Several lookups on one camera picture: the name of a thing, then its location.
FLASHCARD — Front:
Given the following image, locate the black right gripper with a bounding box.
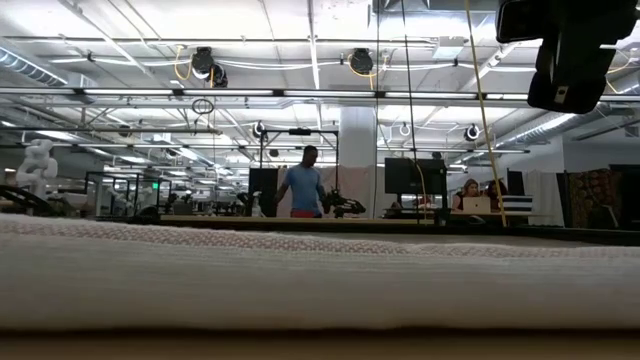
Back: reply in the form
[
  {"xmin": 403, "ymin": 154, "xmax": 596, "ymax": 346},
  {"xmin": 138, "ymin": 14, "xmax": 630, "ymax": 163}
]
[{"xmin": 527, "ymin": 0, "xmax": 640, "ymax": 115}]

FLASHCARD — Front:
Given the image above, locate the white striped towel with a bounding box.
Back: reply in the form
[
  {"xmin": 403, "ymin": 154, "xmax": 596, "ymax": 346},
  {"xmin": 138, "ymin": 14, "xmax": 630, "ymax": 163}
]
[{"xmin": 0, "ymin": 213, "xmax": 640, "ymax": 332}]

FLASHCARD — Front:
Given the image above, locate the patterned hanging cloth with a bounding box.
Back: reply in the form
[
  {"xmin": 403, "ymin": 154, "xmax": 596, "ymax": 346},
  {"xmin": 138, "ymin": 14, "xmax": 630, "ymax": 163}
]
[{"xmin": 567, "ymin": 168, "xmax": 624, "ymax": 230}]

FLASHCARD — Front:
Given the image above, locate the white curtain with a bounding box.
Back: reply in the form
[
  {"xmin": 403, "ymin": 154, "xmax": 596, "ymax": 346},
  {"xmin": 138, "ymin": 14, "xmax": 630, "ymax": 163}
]
[{"xmin": 522, "ymin": 170, "xmax": 566, "ymax": 227}]

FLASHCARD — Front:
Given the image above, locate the person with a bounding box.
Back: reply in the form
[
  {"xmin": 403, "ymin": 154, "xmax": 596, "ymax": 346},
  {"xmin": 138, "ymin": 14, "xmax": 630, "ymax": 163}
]
[
  {"xmin": 484, "ymin": 178, "xmax": 509, "ymax": 211},
  {"xmin": 273, "ymin": 144, "xmax": 332, "ymax": 219},
  {"xmin": 452, "ymin": 178, "xmax": 481, "ymax": 211}
]

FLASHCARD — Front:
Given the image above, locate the blue white striped box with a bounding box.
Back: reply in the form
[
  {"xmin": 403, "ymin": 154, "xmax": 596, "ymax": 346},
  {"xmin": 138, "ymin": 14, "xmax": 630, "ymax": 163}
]
[{"xmin": 501, "ymin": 194, "xmax": 534, "ymax": 214}]

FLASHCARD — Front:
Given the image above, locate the silver laptop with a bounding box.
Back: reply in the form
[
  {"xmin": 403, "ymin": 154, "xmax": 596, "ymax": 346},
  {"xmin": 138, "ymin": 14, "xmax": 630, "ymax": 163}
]
[{"xmin": 462, "ymin": 196, "xmax": 493, "ymax": 215}]

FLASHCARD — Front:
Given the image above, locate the black desk monitor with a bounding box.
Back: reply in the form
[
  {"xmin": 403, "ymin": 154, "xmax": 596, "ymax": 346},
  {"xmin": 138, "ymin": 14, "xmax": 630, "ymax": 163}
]
[{"xmin": 383, "ymin": 157, "xmax": 448, "ymax": 196}]

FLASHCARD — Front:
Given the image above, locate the black panel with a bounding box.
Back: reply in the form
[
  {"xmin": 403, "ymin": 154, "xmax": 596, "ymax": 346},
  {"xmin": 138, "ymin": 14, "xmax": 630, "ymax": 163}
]
[{"xmin": 248, "ymin": 167, "xmax": 280, "ymax": 217}]

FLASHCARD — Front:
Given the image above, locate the silver ventilation duct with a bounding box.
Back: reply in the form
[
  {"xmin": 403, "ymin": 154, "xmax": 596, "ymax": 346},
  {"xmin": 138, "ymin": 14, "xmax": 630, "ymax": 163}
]
[
  {"xmin": 0, "ymin": 47, "xmax": 99, "ymax": 90},
  {"xmin": 499, "ymin": 102, "xmax": 626, "ymax": 146}
]

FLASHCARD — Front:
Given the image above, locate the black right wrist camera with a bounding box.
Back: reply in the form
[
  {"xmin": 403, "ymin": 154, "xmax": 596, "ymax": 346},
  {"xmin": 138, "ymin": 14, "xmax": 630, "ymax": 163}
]
[{"xmin": 495, "ymin": 0, "xmax": 554, "ymax": 45}]

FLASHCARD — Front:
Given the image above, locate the yellow hanging cable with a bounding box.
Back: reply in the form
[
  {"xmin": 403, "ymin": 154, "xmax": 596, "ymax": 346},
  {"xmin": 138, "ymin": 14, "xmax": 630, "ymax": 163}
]
[{"xmin": 464, "ymin": 0, "xmax": 509, "ymax": 227}]

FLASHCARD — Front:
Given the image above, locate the black ceiling cable reel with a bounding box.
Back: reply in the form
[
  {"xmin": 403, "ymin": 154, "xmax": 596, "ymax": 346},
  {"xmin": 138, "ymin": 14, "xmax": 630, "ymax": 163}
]
[
  {"xmin": 348, "ymin": 47, "xmax": 375, "ymax": 76},
  {"xmin": 191, "ymin": 46, "xmax": 215, "ymax": 76},
  {"xmin": 209, "ymin": 63, "xmax": 230, "ymax": 89}
]

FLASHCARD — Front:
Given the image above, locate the black camera rig frame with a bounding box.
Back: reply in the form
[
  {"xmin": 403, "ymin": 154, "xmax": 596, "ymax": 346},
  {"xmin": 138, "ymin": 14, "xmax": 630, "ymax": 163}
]
[{"xmin": 259, "ymin": 127, "xmax": 340, "ymax": 191}]

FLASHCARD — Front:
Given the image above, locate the long ceiling light rail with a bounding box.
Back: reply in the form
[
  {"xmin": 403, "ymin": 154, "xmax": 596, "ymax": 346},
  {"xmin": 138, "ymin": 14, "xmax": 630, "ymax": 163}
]
[{"xmin": 0, "ymin": 85, "xmax": 640, "ymax": 101}]

